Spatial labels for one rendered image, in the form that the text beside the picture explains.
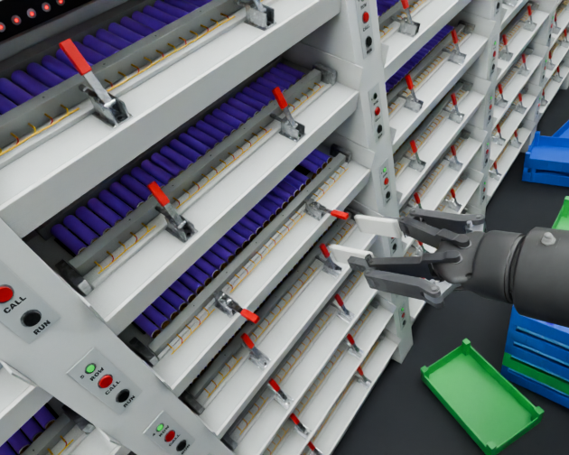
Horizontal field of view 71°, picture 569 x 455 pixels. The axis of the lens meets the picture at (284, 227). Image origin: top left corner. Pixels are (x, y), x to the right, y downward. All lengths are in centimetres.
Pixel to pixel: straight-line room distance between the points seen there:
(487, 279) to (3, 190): 49
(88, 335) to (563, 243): 52
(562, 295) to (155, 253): 48
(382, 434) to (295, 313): 72
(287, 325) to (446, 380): 82
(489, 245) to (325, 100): 46
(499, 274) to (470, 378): 116
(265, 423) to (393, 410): 63
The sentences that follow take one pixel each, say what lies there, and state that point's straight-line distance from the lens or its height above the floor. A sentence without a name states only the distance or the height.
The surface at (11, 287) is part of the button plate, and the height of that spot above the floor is 119.
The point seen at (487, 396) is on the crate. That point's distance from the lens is 157.
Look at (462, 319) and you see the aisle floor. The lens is 172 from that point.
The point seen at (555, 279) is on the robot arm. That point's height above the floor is 110.
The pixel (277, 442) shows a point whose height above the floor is 34.
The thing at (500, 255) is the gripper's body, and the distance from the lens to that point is 45.
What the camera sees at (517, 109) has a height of 34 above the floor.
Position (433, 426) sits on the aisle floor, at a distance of 152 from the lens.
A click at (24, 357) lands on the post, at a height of 111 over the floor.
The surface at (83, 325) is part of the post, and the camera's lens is 55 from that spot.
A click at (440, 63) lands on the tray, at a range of 130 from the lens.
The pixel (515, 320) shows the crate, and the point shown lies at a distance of 132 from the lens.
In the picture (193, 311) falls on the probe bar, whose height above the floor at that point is 93.
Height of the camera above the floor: 142
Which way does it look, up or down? 40 degrees down
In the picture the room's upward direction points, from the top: 20 degrees counter-clockwise
